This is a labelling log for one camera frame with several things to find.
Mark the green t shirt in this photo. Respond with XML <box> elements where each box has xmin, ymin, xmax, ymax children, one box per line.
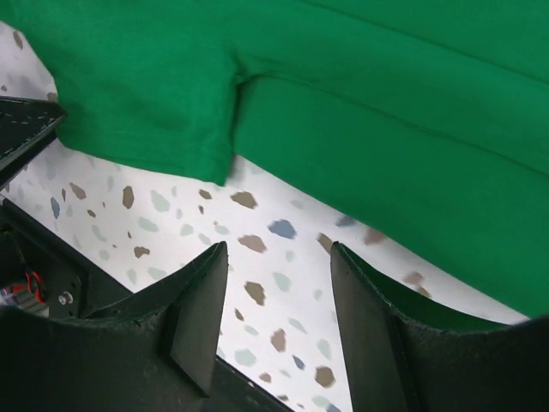
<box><xmin>1</xmin><ymin>1</ymin><xmax>548</xmax><ymax>317</ymax></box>

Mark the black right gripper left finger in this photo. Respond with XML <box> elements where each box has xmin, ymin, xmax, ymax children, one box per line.
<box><xmin>1</xmin><ymin>242</ymin><xmax>228</xmax><ymax>411</ymax></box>

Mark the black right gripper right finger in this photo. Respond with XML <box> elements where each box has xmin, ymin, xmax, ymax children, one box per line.
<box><xmin>330</xmin><ymin>242</ymin><xmax>548</xmax><ymax>411</ymax></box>

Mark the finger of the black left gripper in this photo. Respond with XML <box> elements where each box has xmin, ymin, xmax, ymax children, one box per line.
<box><xmin>1</xmin><ymin>96</ymin><xmax>67</xmax><ymax>187</ymax></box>

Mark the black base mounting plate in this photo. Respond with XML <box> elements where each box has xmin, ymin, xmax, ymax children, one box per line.
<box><xmin>1</xmin><ymin>202</ymin><xmax>285</xmax><ymax>411</ymax></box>

